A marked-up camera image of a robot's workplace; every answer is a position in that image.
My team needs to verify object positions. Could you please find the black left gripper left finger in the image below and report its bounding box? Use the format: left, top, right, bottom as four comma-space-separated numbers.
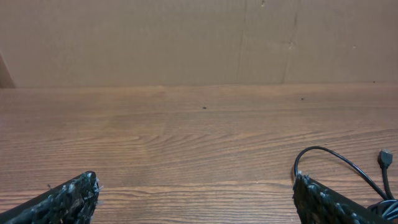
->
1, 171, 100, 224

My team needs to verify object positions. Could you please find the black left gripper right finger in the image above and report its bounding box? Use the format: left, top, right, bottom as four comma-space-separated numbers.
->
293, 174, 389, 224

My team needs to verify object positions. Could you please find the black USB cable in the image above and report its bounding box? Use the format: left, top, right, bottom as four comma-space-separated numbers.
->
294, 146, 398, 222

